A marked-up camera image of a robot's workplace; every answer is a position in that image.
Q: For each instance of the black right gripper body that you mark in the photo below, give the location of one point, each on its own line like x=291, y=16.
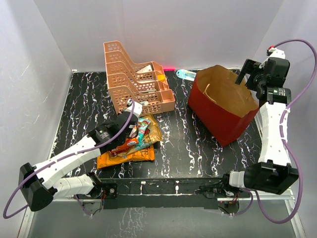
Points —
x=256, y=78

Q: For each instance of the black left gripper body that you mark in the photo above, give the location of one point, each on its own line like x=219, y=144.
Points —
x=128, y=136

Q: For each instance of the orange fruit candy bag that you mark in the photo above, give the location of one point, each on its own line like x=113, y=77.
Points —
x=124, y=147

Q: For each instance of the teal Fox's candy bag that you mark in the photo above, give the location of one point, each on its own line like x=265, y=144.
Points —
x=141, y=127

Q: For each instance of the gold chips bag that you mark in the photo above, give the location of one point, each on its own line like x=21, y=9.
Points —
x=153, y=136

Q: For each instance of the orange honey dijon chips bag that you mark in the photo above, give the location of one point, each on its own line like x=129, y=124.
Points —
x=107, y=160

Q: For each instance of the red brown paper bag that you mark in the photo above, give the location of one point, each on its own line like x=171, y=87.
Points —
x=224, y=107

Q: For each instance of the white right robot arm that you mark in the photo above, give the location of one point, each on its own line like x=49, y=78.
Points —
x=273, y=173

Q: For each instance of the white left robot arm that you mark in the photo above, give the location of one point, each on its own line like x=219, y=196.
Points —
x=71, y=161

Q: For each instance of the pink plastic tiered organizer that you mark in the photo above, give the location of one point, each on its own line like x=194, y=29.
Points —
x=137, y=81

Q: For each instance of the blue white blister pack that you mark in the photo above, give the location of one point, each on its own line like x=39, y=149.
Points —
x=186, y=75

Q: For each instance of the orange yellow block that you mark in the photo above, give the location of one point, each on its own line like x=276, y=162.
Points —
x=161, y=77

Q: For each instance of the pink tape strip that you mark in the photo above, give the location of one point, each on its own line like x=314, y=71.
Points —
x=168, y=68

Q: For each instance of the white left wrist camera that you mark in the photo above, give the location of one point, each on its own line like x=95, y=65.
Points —
x=134, y=107

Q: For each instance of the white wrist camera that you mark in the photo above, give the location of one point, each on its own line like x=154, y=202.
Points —
x=273, y=52
x=134, y=107

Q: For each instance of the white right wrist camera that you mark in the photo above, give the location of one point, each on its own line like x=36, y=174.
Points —
x=273, y=52

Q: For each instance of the black aluminium front rail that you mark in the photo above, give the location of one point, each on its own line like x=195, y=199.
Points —
x=117, y=193

